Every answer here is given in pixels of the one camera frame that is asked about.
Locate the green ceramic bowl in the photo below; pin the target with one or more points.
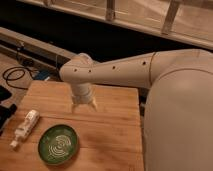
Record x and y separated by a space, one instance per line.
58 144

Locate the grey floor rail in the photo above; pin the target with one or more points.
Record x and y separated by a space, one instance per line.
56 55

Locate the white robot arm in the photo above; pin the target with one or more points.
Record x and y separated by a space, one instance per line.
178 119

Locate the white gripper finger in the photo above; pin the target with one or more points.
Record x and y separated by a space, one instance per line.
73 107
94 104

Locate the white plastic bottle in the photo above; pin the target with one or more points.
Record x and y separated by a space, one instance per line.
25 128

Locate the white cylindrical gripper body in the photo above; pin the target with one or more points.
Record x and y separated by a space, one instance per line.
82 93

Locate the white window frame rail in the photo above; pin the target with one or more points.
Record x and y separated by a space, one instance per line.
186 21

